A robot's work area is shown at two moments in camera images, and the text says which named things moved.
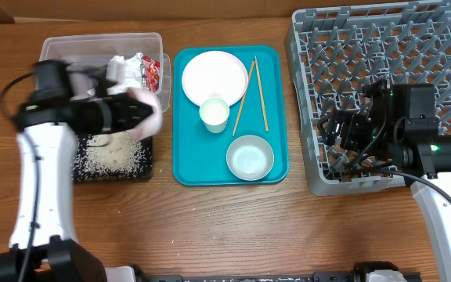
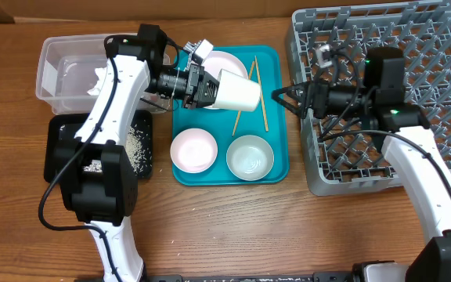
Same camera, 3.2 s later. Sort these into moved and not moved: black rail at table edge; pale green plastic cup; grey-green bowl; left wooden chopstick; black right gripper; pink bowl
Moved: pink bowl; black right gripper; pale green plastic cup
Not moved: left wooden chopstick; grey-green bowl; black rail at table edge
